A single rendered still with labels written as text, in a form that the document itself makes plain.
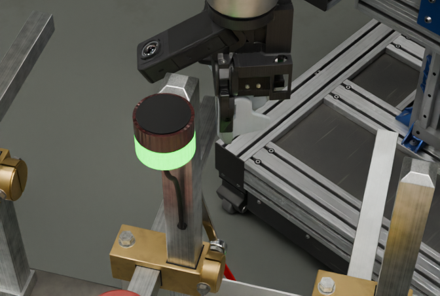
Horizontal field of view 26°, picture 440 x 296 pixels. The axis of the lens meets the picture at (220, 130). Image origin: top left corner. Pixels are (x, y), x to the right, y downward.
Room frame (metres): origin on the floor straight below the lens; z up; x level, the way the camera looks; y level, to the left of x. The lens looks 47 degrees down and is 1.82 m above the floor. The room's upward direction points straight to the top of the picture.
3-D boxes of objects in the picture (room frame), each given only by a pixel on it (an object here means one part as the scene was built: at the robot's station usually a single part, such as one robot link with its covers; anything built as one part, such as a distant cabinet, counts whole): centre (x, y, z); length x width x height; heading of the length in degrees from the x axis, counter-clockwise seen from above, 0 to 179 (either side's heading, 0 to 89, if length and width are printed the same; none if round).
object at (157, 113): (0.64, 0.05, 1.05); 0.06 x 0.06 x 0.22; 75
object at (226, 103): (0.74, -0.01, 1.09); 0.05 x 0.02 x 0.09; 5
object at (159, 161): (0.64, 0.05, 1.12); 0.06 x 0.06 x 0.02
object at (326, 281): (0.64, -0.13, 0.87); 0.02 x 0.02 x 0.01
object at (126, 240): (0.71, 0.11, 0.88); 0.02 x 0.02 x 0.01
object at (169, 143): (0.64, 0.05, 1.15); 0.06 x 0.06 x 0.02
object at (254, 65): (0.76, -0.03, 1.15); 0.09 x 0.08 x 0.12; 95
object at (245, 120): (0.75, -0.03, 1.04); 0.06 x 0.03 x 0.09; 95
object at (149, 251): (0.69, 0.06, 0.84); 0.13 x 0.06 x 0.05; 75
